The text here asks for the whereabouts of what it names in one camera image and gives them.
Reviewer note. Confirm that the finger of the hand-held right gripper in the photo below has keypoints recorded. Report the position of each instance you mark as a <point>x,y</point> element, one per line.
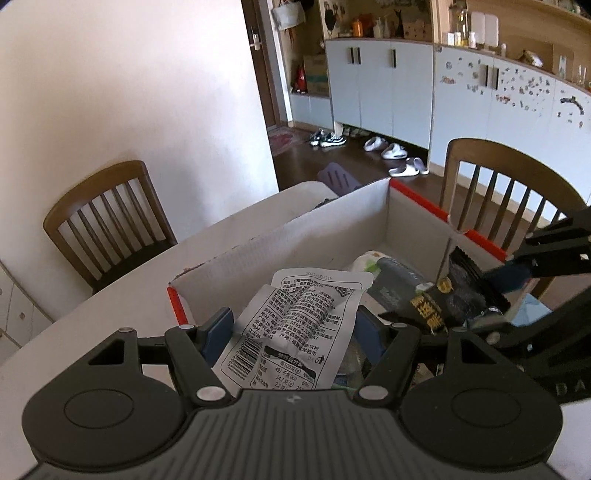
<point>558,254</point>
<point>512,334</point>

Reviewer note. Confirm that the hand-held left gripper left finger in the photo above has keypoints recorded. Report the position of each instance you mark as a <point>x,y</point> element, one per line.
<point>217,337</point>

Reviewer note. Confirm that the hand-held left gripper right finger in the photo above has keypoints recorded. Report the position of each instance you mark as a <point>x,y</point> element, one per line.
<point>371,339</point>

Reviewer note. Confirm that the clear bag with grey item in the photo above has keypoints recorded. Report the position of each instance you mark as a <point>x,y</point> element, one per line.
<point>397,286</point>

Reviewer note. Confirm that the black snack packet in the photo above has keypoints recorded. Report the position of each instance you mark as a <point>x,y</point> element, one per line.
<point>443,304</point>

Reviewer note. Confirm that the white snack pouch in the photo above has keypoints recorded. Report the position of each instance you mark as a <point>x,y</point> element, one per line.
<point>295,323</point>

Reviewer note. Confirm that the red shoe box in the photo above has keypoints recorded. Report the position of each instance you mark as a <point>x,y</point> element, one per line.
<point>323,230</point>

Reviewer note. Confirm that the white marble desktop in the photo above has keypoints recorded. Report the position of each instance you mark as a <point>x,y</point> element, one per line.
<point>115,300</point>

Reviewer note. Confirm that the brown wooden chair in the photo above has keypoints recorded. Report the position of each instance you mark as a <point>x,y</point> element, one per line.
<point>92,184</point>
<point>508,157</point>

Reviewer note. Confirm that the white stickered cabinet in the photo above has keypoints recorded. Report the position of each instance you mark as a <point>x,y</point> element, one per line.
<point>521,115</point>

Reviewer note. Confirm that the white slipper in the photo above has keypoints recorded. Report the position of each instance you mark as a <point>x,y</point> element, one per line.
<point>408,168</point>
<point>375,144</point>
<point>395,151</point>

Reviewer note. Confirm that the white sideboard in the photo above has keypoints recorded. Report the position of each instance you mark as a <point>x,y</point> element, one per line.
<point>18,318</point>

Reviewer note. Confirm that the dark sneaker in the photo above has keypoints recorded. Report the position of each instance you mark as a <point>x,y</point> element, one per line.
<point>316,138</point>
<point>333,140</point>

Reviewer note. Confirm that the pink floor mat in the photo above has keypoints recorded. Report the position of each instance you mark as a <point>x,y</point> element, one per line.
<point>282,142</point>

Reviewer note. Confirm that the cardboard box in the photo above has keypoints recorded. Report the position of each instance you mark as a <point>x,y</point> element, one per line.
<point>316,74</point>

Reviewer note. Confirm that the brown door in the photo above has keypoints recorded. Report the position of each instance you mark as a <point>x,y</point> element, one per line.
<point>261,69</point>

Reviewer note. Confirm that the orange bottle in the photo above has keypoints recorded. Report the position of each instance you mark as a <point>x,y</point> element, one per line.
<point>363,25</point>

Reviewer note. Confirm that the hanging cloth bag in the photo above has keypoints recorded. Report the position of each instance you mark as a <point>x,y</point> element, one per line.
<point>288,14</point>

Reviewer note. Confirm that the wooden wall shelf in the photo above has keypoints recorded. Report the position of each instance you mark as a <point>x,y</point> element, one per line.
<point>531,37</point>

